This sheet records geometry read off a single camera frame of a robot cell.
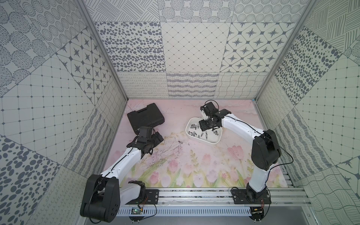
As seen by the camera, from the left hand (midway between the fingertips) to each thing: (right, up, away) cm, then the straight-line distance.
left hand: (157, 137), depth 88 cm
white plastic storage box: (+24, +2, +13) cm, 27 cm away
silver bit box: (+22, +1, +11) cm, 24 cm away
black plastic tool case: (-9, +13, +13) cm, 20 cm away
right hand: (+32, +7, +3) cm, 32 cm away
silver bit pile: (+22, +5, +15) cm, 27 cm away
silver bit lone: (+41, +1, +11) cm, 43 cm away
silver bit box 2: (+33, -2, +10) cm, 35 cm away
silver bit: (+25, +6, +15) cm, 30 cm away
